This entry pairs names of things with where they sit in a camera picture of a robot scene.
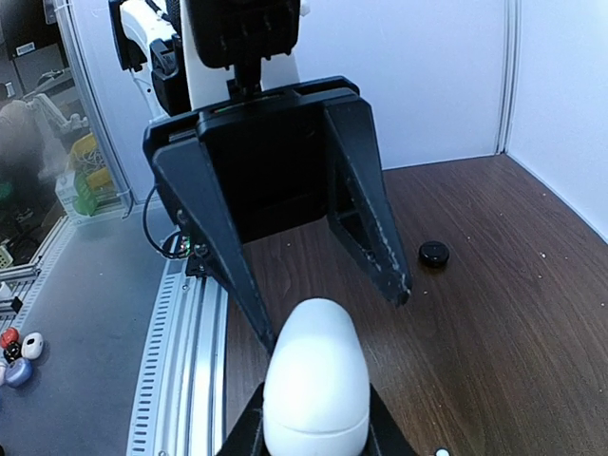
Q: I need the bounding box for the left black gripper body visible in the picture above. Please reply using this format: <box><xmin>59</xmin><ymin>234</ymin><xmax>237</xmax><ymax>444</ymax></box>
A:
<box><xmin>142</xmin><ymin>76</ymin><xmax>360</xmax><ymax>243</ymax></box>

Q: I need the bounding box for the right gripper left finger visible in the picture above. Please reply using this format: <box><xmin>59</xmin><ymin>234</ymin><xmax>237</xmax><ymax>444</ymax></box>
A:
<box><xmin>220</xmin><ymin>383</ymin><xmax>266</xmax><ymax>456</ymax></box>

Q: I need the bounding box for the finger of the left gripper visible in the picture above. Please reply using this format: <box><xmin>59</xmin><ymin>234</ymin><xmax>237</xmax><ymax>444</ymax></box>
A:
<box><xmin>324</xmin><ymin>96</ymin><xmax>412</xmax><ymax>306</ymax></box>
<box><xmin>151</xmin><ymin>140</ymin><xmax>276</xmax><ymax>353</ymax></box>

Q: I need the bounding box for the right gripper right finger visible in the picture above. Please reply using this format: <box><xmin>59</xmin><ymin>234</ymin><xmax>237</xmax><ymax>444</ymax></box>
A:
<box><xmin>363</xmin><ymin>386</ymin><xmax>418</xmax><ymax>456</ymax></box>

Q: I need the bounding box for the black round charging case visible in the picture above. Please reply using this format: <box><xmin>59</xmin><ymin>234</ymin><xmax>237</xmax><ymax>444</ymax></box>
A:
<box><xmin>418</xmin><ymin>240</ymin><xmax>450</xmax><ymax>269</ymax></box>

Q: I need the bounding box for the white charging case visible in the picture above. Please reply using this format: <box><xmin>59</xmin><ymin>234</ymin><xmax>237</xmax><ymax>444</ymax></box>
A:
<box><xmin>262</xmin><ymin>297</ymin><xmax>371</xmax><ymax>455</ymax></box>

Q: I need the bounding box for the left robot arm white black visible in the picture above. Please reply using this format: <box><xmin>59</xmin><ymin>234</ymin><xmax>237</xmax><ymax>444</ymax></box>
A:
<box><xmin>108</xmin><ymin>1</ymin><xmax>412</xmax><ymax>351</ymax></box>

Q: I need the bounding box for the white earbud case spare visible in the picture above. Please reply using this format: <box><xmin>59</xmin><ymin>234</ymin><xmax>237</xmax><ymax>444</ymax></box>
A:
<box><xmin>21</xmin><ymin>332</ymin><xmax>45</xmax><ymax>360</ymax></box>

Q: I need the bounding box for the red black earbud case spare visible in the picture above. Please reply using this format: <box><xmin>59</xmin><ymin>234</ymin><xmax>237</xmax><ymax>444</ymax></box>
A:
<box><xmin>1</xmin><ymin>327</ymin><xmax>22</xmax><ymax>364</ymax></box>

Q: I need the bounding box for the left circuit board with leds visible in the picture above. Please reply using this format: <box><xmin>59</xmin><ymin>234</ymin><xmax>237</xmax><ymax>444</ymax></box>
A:
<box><xmin>161</xmin><ymin>231</ymin><xmax>192</xmax><ymax>259</ymax></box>

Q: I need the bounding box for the green yellow box clutter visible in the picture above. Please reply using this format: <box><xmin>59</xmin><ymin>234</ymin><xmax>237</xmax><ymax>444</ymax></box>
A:
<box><xmin>55</xmin><ymin>133</ymin><xmax>116</xmax><ymax>221</ymax></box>

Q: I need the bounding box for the person in background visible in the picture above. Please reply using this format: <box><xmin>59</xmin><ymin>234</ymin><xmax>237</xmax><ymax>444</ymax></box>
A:
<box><xmin>1</xmin><ymin>99</ymin><xmax>67</xmax><ymax>206</ymax></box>

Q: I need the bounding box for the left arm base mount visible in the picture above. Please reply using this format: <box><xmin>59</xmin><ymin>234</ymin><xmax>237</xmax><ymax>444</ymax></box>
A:
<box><xmin>185</xmin><ymin>238</ymin><xmax>210</xmax><ymax>278</ymax></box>

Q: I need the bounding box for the right aluminium frame post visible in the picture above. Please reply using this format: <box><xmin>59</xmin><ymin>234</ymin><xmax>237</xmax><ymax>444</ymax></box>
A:
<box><xmin>494</xmin><ymin>0</ymin><xmax>523</xmax><ymax>155</ymax></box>

